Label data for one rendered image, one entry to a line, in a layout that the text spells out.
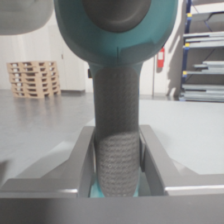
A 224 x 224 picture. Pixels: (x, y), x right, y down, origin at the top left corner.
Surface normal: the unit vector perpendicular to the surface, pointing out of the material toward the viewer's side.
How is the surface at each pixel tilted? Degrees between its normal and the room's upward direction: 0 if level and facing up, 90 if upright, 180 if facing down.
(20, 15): 136
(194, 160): 0
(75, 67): 90
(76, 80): 90
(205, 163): 0
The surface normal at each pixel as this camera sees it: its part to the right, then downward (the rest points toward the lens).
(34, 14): 0.60, 0.74
